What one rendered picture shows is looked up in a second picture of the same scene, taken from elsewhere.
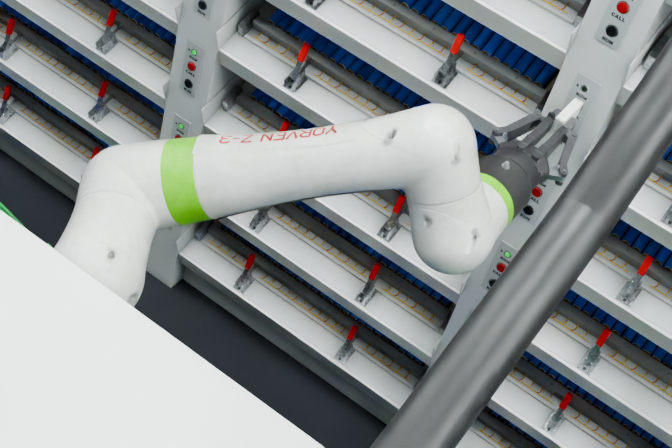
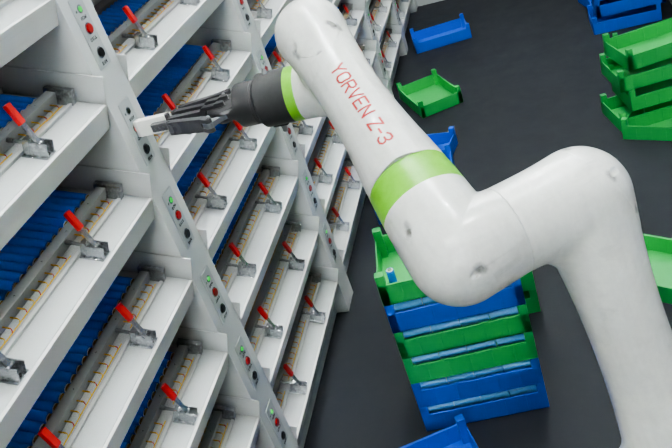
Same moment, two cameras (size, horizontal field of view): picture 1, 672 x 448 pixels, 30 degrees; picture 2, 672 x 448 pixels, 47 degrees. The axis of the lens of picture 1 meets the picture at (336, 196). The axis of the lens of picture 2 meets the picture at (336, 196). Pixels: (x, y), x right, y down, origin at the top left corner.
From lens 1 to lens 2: 183 cm
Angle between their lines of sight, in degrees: 74
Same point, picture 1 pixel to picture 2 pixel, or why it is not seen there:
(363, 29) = (48, 323)
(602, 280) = (212, 218)
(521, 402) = (267, 354)
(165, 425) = not seen: outside the picture
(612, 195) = not seen: outside the picture
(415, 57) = (76, 278)
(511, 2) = (56, 135)
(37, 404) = not seen: outside the picture
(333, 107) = (100, 422)
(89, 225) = (558, 175)
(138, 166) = (456, 192)
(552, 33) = (86, 113)
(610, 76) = (123, 84)
